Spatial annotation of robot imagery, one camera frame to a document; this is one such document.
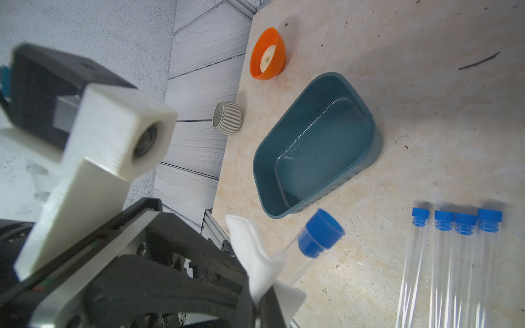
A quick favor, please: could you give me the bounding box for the test tube blue cap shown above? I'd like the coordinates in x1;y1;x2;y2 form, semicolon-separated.
471;209;503;327
451;213;477;327
278;209;345;285
396;208;429;327
429;210;455;327

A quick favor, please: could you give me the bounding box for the teal plastic tub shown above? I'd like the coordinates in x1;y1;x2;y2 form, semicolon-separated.
253;72;383;219

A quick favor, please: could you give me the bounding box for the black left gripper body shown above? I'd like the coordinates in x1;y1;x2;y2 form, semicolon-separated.
1;198;230;327

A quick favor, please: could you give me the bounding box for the white wiping cloth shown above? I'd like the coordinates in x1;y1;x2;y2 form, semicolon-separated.
226;215;307;327

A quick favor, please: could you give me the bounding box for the cream ring donut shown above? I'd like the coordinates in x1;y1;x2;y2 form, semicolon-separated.
260;44;276;72

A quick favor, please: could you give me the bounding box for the grey striped ceramic mug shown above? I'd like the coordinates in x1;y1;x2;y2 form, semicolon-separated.
212;101;243;135

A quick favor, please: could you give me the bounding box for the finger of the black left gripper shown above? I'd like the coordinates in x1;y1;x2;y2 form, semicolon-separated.
258;287;287;328
122;253;257;328

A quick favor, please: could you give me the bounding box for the orange plastic bowl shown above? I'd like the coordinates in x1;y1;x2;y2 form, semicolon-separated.
250;27;287;81

